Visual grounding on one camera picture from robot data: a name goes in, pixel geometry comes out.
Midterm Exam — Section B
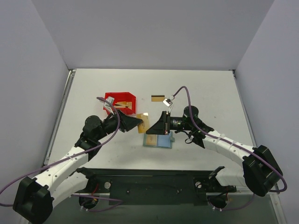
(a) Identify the gold VIP card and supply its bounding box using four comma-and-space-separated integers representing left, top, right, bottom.
136, 112, 150, 133
145, 134, 157, 146

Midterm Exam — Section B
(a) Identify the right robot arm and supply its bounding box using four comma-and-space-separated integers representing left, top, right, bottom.
146, 105, 283, 196

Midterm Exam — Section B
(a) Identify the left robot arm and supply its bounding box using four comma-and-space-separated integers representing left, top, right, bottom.
13, 111, 142, 224

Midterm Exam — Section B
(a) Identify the gold card inside bin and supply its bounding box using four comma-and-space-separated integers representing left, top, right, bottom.
114, 101, 132, 110

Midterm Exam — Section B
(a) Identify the gold card with magnetic stripe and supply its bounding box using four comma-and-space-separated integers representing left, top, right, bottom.
151, 95, 165, 102

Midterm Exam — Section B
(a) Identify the red plastic bin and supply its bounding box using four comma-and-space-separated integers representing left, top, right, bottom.
105, 92, 136, 115

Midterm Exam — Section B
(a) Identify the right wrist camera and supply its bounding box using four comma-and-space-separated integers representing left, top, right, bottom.
163, 95, 175, 114

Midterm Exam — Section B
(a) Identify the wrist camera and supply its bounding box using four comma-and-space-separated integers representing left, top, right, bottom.
103, 96, 114, 115
163, 95, 175, 114

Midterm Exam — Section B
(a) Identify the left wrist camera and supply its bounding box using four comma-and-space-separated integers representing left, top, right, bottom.
103, 96, 114, 115

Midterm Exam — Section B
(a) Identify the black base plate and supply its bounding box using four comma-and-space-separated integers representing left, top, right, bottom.
77, 168, 236, 206

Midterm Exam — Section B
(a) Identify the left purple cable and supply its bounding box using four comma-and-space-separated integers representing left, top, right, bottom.
0, 96, 123, 212

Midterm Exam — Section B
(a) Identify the aluminium frame rail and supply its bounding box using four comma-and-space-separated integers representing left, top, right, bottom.
233, 184, 280, 196

